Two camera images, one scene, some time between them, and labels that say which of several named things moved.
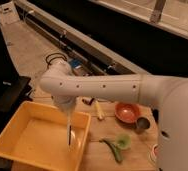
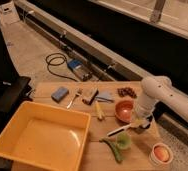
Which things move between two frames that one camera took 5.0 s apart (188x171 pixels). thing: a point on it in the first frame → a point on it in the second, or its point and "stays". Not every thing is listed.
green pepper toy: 114,150 stays
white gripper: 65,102 → 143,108
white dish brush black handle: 69,135 → 135,127
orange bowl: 127,112 stays
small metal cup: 143,123 stays
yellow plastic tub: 35,138 stays
